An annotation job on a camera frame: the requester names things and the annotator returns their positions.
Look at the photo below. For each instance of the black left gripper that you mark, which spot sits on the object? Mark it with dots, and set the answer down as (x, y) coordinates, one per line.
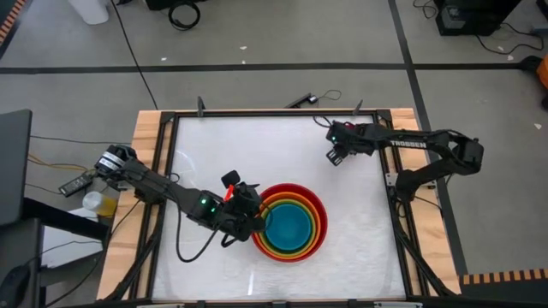
(240, 211)

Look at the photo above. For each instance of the green plastic bowl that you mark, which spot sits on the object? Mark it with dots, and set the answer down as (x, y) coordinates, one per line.
(312, 224)

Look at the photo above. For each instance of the small black power brick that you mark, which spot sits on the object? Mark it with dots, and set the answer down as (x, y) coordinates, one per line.
(313, 99)

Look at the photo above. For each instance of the white bucket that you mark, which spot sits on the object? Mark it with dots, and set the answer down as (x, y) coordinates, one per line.
(90, 10)

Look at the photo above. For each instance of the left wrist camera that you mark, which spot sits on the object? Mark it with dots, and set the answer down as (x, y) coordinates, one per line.
(230, 179)

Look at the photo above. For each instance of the orange plastic bowl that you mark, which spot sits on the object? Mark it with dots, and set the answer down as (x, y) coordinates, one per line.
(291, 194)

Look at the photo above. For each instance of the nested rainbow coloured bowls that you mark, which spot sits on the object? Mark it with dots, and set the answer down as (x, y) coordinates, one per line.
(291, 187)

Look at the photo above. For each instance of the orange object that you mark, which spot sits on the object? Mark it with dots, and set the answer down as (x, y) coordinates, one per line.
(543, 72)

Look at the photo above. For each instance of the blue plastic bowl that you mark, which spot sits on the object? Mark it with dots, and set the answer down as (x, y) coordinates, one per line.
(289, 226)

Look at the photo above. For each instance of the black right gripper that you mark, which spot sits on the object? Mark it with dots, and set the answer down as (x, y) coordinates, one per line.
(349, 136)

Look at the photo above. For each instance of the black power adapter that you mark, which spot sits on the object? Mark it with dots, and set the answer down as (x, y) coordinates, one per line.
(75, 184)

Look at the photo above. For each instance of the black monitor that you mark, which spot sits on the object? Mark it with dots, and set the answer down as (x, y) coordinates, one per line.
(15, 167)

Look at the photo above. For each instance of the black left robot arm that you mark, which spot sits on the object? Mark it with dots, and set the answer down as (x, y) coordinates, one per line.
(171, 192)

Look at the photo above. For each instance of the black floor equipment box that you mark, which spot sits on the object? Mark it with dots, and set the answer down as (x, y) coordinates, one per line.
(475, 17)

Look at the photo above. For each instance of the yellow plastic bowl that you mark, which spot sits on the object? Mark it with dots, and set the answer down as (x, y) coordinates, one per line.
(314, 220)

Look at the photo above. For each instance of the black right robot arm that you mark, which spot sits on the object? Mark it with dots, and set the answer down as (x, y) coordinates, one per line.
(428, 143)

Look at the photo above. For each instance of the white paper sheet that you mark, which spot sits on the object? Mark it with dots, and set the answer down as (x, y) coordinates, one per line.
(64, 246)

